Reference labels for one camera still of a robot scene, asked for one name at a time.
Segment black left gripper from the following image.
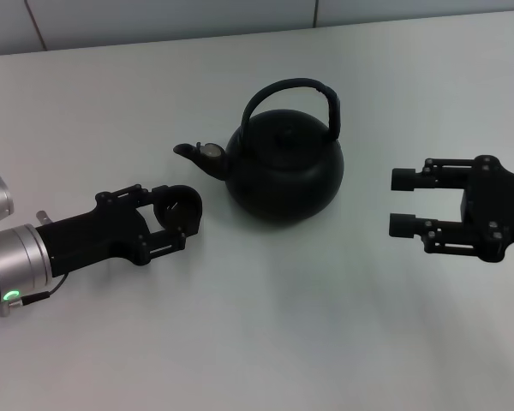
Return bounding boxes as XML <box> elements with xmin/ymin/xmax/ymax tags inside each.
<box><xmin>36</xmin><ymin>183</ymin><xmax>188</xmax><ymax>279</ymax></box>

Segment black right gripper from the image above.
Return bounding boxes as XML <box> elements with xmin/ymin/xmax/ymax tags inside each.
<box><xmin>388</xmin><ymin>154</ymin><xmax>514</xmax><ymax>263</ymax></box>

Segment black teacup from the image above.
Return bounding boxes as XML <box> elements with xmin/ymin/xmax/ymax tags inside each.
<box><xmin>153</xmin><ymin>184</ymin><xmax>205</xmax><ymax>235</ymax></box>

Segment black teapot with handle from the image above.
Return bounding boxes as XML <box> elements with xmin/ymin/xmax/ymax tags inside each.
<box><xmin>173</xmin><ymin>77</ymin><xmax>344</xmax><ymax>230</ymax></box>

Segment thin left gripper cable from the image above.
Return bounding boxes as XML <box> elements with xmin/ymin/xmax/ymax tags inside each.
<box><xmin>0</xmin><ymin>273</ymin><xmax>69</xmax><ymax>318</ymax></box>

